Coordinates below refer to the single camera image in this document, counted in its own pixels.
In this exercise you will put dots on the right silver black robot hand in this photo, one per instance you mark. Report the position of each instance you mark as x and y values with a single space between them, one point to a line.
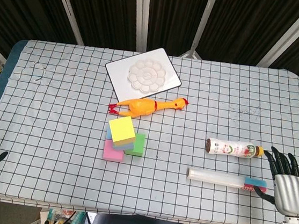
290 193

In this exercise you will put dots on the blue foam cube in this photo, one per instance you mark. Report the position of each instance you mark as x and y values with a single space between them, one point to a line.
108 134
122 147

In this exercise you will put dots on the pink foam cube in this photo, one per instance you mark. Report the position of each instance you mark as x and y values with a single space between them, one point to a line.
111 153

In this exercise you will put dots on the yellow foam cube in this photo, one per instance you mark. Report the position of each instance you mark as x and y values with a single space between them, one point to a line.
121 129

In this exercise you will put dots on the green foam cube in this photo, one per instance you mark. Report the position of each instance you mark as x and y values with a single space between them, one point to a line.
138 144

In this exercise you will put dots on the blue checkered tablecloth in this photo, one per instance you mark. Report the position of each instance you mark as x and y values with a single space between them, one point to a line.
52 160

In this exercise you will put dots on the white drink bottle yellow cap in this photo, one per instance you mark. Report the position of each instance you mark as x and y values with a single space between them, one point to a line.
229 148

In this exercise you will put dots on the clear cling film roll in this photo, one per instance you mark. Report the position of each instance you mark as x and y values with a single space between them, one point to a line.
212 176

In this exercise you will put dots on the colourful snack packets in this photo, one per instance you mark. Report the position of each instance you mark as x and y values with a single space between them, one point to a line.
59 219

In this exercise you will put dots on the white board with black rim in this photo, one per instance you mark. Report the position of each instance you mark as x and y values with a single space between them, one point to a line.
116 73

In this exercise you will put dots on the yellow rubber chicken toy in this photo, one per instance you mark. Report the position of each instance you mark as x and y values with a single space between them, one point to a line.
139 106

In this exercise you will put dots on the white flower paint palette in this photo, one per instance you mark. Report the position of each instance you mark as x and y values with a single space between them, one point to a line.
148 75

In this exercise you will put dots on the white metal frame beam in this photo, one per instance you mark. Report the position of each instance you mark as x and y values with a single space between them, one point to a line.
141 16
200 28
66 8
290 36

